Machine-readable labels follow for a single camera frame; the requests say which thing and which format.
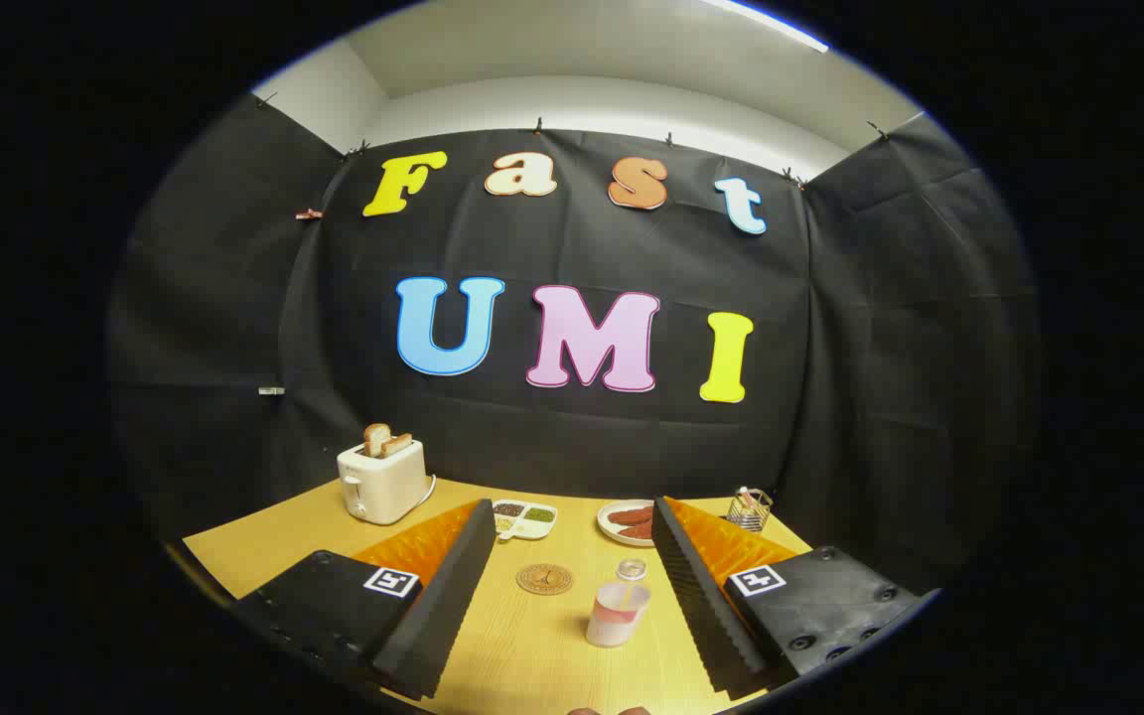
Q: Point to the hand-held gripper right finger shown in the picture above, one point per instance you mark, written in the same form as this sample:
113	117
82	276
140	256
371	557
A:
701	606

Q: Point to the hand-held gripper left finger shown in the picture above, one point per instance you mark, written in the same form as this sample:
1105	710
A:
448	606

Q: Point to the clear plastic juice bottle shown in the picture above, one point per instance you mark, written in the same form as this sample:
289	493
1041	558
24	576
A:
617	616

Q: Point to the round wooden coaster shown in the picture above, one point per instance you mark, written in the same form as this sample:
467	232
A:
544	579

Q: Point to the red meat patty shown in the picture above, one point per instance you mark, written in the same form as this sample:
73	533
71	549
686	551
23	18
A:
638	531
632	514

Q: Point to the wooden table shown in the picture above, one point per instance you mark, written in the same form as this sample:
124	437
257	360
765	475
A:
532	655

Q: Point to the divided white dish with grains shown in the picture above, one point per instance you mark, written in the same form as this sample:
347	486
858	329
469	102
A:
524	520

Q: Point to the round white plate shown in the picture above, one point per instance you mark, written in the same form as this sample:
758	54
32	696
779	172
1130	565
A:
607	526

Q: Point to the white toaster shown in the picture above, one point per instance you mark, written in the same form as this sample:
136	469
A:
383	487

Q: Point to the toast slice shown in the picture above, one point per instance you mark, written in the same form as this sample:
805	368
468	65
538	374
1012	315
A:
397	444
374	437

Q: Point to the black backdrop cloth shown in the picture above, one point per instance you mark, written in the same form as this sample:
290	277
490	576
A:
830	397

